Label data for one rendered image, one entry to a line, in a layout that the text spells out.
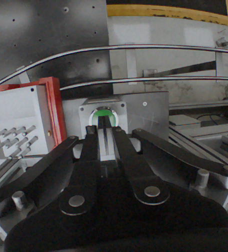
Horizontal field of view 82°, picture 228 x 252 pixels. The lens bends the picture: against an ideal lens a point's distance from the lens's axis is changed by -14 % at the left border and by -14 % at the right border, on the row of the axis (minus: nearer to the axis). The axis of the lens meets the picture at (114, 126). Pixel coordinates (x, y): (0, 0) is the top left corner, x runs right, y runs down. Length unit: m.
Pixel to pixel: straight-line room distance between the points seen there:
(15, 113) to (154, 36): 1.28
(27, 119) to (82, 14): 0.48
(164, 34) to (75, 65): 1.01
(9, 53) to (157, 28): 1.15
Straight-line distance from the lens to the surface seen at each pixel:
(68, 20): 0.66
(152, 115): 0.39
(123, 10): 1.43
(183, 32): 1.56
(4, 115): 0.32
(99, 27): 0.63
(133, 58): 0.48
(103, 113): 0.24
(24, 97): 0.29
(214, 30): 1.78
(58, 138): 0.33
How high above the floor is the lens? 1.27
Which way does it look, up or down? 75 degrees down
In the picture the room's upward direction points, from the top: 160 degrees clockwise
